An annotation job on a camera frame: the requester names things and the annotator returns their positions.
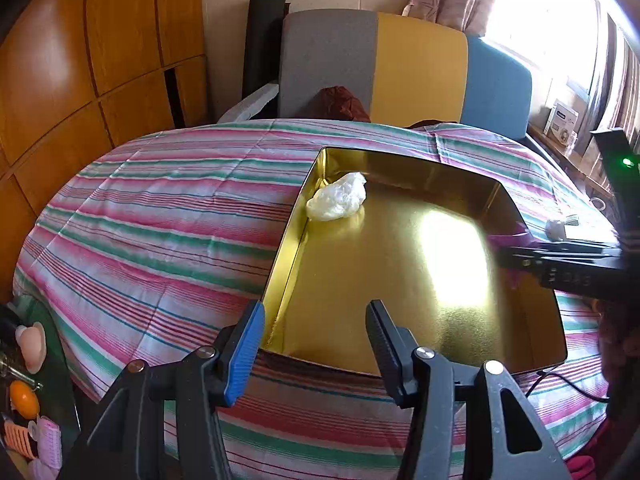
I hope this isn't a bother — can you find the gold tin box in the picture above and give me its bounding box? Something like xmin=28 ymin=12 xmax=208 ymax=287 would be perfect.
xmin=262 ymin=148 xmax=567 ymax=374

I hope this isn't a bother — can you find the white plastic bag bundle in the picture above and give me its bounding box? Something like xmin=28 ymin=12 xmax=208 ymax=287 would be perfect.
xmin=306 ymin=172 xmax=367 ymax=222

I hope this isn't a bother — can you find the small green white box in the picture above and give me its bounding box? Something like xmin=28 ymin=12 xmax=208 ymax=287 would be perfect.
xmin=544 ymin=214 xmax=579 ymax=242

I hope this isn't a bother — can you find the purple foil packet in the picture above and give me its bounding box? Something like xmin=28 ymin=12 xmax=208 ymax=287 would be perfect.
xmin=488 ymin=232 xmax=538 ymax=289

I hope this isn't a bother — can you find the pink hair roller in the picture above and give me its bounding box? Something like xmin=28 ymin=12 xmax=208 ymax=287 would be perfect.
xmin=35 ymin=417 xmax=63 ymax=470

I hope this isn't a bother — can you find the green glass side table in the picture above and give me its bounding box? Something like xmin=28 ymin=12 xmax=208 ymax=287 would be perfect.
xmin=1 ymin=295 xmax=80 ymax=479

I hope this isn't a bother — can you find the orange fruit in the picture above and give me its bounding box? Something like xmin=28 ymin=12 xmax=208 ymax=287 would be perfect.
xmin=9 ymin=379 xmax=40 ymax=420

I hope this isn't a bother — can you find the wooden side shelf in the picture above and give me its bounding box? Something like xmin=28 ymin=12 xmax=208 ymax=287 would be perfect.
xmin=527 ymin=124 xmax=613 ymax=200

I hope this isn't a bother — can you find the pink heart object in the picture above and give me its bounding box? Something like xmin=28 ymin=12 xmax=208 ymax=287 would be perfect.
xmin=15 ymin=322 xmax=47 ymax=374

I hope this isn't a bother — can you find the white box on shelf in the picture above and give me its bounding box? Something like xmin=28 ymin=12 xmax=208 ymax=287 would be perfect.
xmin=544 ymin=101 xmax=579 ymax=148

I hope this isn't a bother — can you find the striped bed sheet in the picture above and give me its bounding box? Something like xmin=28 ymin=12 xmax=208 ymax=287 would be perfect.
xmin=13 ymin=119 xmax=614 ymax=479

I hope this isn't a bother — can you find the grey yellow blue headboard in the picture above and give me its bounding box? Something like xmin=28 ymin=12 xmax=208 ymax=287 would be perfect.
xmin=278 ymin=9 xmax=532 ymax=141

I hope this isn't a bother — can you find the wooden wardrobe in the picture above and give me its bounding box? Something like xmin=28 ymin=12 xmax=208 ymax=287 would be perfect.
xmin=1 ymin=0 xmax=209 ymax=299

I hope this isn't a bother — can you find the black rolled mat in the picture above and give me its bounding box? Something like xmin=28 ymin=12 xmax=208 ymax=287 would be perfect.
xmin=242 ymin=0 xmax=288 ymax=98

